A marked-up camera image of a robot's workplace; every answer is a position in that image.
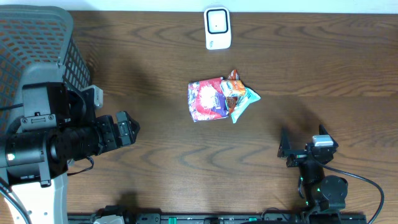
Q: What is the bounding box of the brown orange snack packet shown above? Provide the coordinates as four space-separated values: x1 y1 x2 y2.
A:
226 70 239 114

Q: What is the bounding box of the red purple snack bag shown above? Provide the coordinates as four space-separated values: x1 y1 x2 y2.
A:
187 77 229 122

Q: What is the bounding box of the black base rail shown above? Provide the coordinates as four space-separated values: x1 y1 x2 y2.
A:
67 205 366 224

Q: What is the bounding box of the teal snack packet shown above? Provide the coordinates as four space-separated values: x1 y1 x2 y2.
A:
231 88 261 123

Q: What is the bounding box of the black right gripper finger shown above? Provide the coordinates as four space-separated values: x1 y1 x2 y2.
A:
277 128 291 158
318 124 333 140

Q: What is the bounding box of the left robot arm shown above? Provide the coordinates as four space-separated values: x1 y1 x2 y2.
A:
1 82 140 223

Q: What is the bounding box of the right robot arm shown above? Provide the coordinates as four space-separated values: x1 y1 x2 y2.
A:
277 125 348 223

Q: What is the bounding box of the grey plastic mesh basket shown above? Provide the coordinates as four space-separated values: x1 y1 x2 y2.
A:
1 4 91 134

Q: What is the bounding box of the orange white snack packet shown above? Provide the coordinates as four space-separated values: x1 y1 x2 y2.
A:
220 80 246 97

